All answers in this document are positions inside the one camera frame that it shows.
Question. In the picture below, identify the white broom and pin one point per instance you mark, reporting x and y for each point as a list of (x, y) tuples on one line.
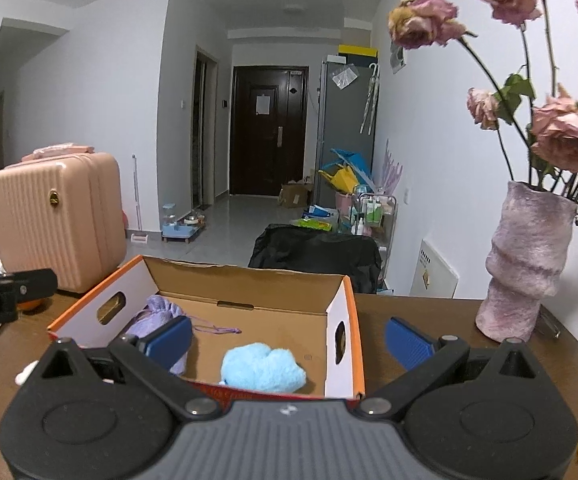
[(136, 200)]

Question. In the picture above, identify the clear plastic bag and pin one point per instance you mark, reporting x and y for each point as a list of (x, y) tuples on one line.
[(344, 76)]

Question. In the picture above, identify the blue folded frame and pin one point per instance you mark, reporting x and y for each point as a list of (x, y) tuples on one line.
[(356, 162)]

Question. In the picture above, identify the white flat panel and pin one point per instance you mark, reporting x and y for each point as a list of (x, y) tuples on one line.
[(434, 272)]

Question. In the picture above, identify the white folded umbrella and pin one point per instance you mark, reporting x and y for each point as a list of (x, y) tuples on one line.
[(371, 100)]

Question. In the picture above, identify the orange-edged cardboard box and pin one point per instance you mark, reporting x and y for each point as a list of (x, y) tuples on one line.
[(269, 310)]

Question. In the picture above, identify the pink folded cloth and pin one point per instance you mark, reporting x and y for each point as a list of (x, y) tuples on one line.
[(59, 151)]

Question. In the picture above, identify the blue plush toy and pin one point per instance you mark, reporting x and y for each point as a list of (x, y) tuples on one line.
[(261, 367)]

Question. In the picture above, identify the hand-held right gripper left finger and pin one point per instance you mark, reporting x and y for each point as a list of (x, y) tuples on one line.
[(169, 340)]

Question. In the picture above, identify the dark brown door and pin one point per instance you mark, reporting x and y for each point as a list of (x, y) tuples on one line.
[(269, 160)]

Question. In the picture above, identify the bunch of dried pink roses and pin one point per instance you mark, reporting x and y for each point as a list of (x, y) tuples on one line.
[(561, 132)]

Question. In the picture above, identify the blue flat carton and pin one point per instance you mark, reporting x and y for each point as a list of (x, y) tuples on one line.
[(321, 211)]

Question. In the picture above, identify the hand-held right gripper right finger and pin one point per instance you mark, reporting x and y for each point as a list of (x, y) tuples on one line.
[(409, 345)]

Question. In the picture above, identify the yellow and black box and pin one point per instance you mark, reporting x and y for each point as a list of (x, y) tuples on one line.
[(358, 51)]

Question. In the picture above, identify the pink ribbed suitcase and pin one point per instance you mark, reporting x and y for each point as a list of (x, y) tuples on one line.
[(54, 225)]

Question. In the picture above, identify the brown floor carton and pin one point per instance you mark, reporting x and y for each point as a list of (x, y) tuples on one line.
[(294, 195)]

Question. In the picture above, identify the white paper notice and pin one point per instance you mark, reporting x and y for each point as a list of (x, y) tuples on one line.
[(262, 105)]

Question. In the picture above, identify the white wall box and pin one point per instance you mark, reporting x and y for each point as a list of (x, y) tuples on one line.
[(397, 60)]

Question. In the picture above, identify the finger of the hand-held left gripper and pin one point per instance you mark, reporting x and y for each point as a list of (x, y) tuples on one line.
[(36, 285)]

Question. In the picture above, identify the eyeglasses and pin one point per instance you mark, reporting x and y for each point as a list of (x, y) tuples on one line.
[(549, 322)]

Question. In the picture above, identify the pink bucket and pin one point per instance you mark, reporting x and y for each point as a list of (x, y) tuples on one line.
[(343, 202)]

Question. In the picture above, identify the blue pet feeder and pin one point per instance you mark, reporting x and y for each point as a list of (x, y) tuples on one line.
[(179, 227)]

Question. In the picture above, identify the dark side door frame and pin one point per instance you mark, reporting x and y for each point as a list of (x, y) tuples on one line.
[(204, 130)]

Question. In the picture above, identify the purple textured vase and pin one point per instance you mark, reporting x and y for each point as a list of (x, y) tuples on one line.
[(524, 260)]

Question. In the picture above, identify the grey refrigerator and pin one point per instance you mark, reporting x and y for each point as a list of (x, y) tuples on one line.
[(341, 120)]

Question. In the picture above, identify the orange fruit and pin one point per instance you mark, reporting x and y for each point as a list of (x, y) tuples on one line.
[(31, 306)]

